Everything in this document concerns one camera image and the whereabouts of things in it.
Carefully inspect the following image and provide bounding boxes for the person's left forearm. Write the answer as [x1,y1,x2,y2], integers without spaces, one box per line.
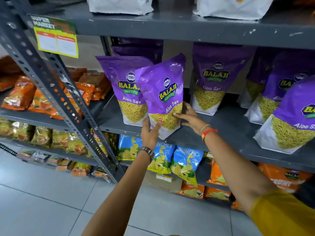
[81,150,154,236]

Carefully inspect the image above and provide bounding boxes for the orange chips packet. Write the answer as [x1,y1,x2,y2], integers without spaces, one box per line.
[231,200,244,212]
[179,180,205,200]
[206,152,227,187]
[204,186,232,202]
[258,163,313,194]

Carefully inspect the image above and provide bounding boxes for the person's right forearm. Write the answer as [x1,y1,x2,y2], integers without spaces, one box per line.
[204,131,280,216]

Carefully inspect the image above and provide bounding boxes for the blue chips packet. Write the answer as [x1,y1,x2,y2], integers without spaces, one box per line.
[147,142,176,174]
[169,145,204,187]
[116,134,143,161]

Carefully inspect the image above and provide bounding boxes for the row of clear orange packets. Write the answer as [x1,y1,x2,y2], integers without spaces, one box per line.
[17,148,112,183]

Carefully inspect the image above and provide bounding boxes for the green yellow shelf sign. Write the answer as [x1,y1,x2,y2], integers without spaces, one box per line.
[29,14,79,59]

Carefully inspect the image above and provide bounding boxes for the pile of orange packets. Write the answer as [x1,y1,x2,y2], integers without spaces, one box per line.
[0,55,113,120]

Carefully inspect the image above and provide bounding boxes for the cardboard box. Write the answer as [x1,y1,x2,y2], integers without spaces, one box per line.
[141,169,183,194]

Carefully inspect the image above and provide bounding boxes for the person's right hand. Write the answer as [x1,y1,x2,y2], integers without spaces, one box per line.
[173,102,210,136]

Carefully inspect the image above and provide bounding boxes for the white bag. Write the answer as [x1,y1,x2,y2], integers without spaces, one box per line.
[85,0,154,16]
[193,0,275,20]

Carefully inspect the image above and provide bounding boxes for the yellow sleeve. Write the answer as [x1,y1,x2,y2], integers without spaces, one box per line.
[250,190,315,236]

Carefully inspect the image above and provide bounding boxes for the purple snack packet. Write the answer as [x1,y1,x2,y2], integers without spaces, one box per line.
[135,53,186,140]

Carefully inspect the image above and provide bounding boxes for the grey metal shelf rack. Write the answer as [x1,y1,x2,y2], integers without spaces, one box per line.
[10,0,315,212]

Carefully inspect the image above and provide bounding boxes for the person's left hand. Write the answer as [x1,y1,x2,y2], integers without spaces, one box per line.
[141,117,163,151]

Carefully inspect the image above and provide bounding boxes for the metal wristwatch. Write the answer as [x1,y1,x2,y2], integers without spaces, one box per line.
[137,146,155,165]

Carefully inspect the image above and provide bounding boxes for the black ribbed strip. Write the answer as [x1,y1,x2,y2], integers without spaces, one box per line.
[0,142,18,157]

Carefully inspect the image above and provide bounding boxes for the grey perforated shelf rack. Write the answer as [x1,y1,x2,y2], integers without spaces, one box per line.
[0,0,125,185]

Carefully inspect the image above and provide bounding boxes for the row of purple packets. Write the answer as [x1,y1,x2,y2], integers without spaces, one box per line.
[96,37,315,155]

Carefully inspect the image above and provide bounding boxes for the row of yellow green packets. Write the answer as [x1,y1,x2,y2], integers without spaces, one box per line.
[0,118,119,159]

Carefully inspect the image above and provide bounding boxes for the yellow price label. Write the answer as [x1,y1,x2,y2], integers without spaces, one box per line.
[156,173,173,183]

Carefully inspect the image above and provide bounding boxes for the red thread bracelet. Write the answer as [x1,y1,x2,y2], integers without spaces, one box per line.
[201,129,218,142]

